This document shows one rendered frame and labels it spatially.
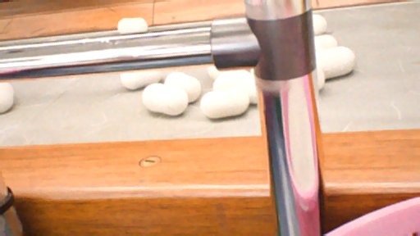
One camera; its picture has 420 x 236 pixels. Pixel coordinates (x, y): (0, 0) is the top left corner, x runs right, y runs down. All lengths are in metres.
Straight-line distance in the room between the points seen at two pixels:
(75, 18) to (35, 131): 0.27
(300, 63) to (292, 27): 0.01
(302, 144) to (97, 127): 0.22
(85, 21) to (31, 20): 0.07
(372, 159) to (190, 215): 0.09
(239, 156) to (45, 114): 0.21
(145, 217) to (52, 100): 0.22
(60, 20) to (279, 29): 0.51
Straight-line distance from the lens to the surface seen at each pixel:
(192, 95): 0.39
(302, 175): 0.21
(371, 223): 0.22
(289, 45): 0.18
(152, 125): 0.38
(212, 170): 0.26
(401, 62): 0.43
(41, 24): 0.68
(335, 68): 0.40
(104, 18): 0.64
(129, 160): 0.29
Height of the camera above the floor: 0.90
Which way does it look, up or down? 26 degrees down
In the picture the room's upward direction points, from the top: 10 degrees counter-clockwise
